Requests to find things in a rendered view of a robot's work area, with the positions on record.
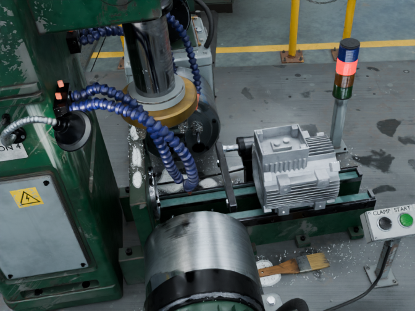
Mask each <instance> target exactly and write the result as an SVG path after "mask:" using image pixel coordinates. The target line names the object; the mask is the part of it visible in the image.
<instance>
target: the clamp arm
mask: <svg viewBox="0 0 415 311"><path fill-rule="evenodd" d="M215 145H216V153H217V158H218V160H217V167H220V172H221V175H222V180H223V183H224V188H225V193H226V196H227V200H226V206H227V208H228V207H229V210H230V213H234V212H237V202H236V199H235V193H234V190H233V186H232V181H231V178H230V174H229V170H228V166H227V161H226V158H225V154H224V153H225V152H226V151H224V150H226V147H225V146H223V144H222V142H217V143H215ZM224 147H225V148H224Z"/></svg>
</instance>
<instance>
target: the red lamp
mask: <svg viewBox="0 0 415 311"><path fill-rule="evenodd" d="M357 62H358V60H357V61H355V62H352V63H346V62H342V61H340V60H339V59H337V67H336V71H337V73H339V74H341V75H352V74H354V73H355V72H356V66H357Z"/></svg>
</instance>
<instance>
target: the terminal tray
mask: <svg viewBox="0 0 415 311"><path fill-rule="evenodd" d="M294 126H296V128H294ZM259 131H260V132H261V133H258V132H259ZM303 144H304V145H305V147H302V145H303ZM254 149H255V153H256V157H257V159H258V162H260V163H259V166H260V164H261V166H260V168H261V170H262V173H264V172H274V173H275V174H276V173H277V172H279V173H281V172H282V171H284V172H286V171H287V170H288V171H289V172H290V171H291V170H293V171H295V170H296V169H298V170H300V168H302V169H303V170H304V169H305V167H307V164H308V156H309V146H308V144H307V142H306V140H305V138H304V136H303V133H302V131H301V129H300V127H299V125H298V124H294V125H286V126H278V127H273V128H265V129H260V130H254ZM265 150H267V151H268V152H264V151H265ZM257 154H258V155H257Z"/></svg>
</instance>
